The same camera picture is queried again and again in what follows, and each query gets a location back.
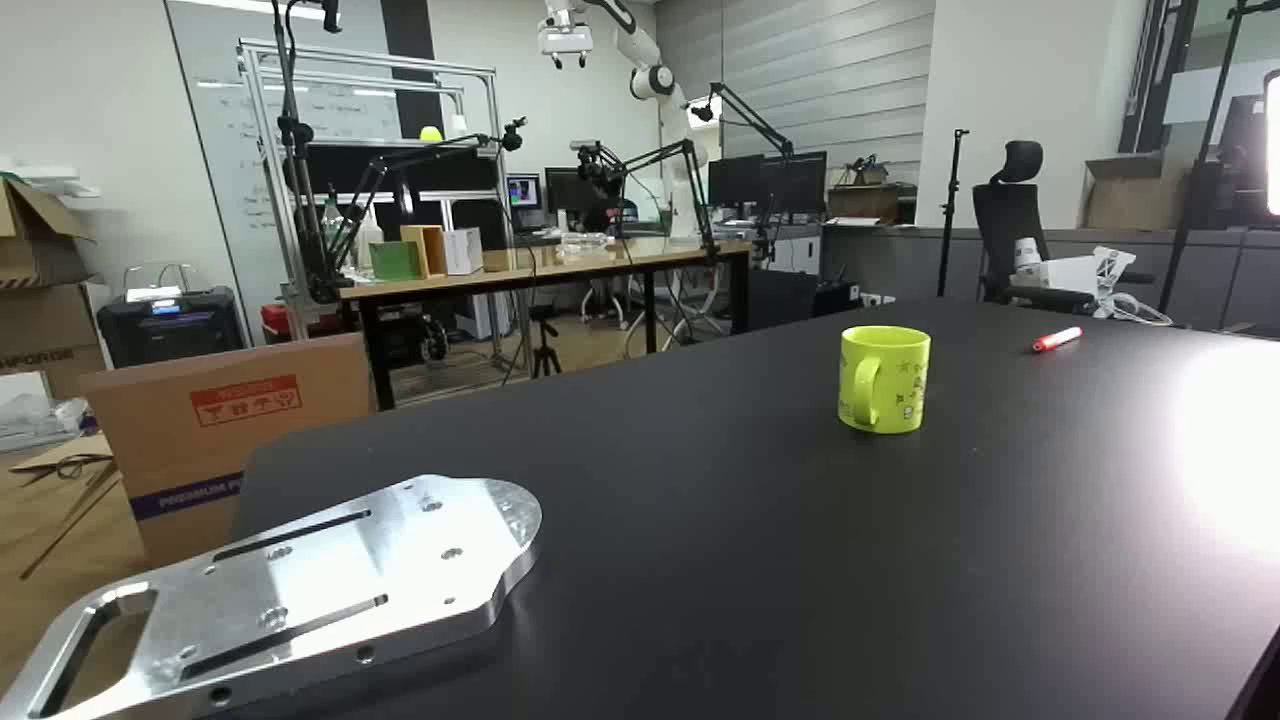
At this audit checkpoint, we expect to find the wooden open box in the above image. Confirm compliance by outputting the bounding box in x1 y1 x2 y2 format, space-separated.
394 221 451 280

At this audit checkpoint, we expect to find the long wooden desk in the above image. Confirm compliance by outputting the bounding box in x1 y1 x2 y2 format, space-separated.
336 235 755 412

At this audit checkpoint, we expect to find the cardboard box with red label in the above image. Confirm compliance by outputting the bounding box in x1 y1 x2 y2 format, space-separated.
81 333 379 565

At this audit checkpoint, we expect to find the small black tripod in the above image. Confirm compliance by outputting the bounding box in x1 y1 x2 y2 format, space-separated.
525 306 567 385

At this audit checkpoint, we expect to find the red marker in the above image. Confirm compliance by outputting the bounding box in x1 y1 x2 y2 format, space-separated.
1024 323 1086 362

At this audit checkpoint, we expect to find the black light stand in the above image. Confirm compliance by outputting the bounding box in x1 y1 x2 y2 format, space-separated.
1154 0 1280 321

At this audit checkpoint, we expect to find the white ceiling projector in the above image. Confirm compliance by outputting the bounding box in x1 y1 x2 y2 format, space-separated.
536 0 600 73

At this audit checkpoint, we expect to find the open brown cardboard box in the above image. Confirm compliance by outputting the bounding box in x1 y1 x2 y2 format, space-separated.
0 173 105 373

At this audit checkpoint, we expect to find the green box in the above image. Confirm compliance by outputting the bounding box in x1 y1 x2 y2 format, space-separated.
366 235 424 283

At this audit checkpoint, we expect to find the metal frame rack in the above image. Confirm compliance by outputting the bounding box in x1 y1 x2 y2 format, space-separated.
230 33 512 274

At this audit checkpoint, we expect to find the bright light panel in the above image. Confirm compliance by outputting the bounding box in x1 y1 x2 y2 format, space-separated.
1259 70 1280 221

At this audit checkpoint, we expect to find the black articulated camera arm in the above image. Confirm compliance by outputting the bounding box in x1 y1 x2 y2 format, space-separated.
567 132 720 253

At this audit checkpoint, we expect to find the white box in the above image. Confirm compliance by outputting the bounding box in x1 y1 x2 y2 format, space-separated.
440 224 489 280

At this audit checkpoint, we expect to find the tall black tripod stand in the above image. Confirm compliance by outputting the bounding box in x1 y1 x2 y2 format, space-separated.
266 0 350 308

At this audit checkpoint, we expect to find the black computer monitor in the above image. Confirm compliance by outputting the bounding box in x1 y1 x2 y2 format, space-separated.
702 147 833 221

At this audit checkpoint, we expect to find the black printer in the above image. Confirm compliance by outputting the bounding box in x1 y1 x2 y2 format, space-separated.
90 283 246 373

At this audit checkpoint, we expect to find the yellow-green mug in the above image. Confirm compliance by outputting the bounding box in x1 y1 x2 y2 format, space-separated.
833 321 935 440

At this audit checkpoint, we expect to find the whiteboard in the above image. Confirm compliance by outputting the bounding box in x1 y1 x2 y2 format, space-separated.
165 0 403 323

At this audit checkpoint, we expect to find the potted plant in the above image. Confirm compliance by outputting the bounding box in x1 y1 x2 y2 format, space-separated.
841 152 897 188

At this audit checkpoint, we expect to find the aluminium mounting plate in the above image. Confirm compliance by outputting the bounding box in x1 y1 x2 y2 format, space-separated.
0 472 547 720

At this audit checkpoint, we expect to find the thin black pole stand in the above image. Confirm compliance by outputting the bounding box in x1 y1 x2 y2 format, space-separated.
930 123 972 302

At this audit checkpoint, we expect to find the plain brown cardboard box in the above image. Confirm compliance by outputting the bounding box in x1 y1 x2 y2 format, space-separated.
1080 152 1179 233

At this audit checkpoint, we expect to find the black office chair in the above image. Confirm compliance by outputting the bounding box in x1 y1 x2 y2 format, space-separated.
969 138 1053 308

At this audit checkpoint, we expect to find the white plastic device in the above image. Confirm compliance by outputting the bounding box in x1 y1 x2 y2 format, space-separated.
1008 235 1175 333

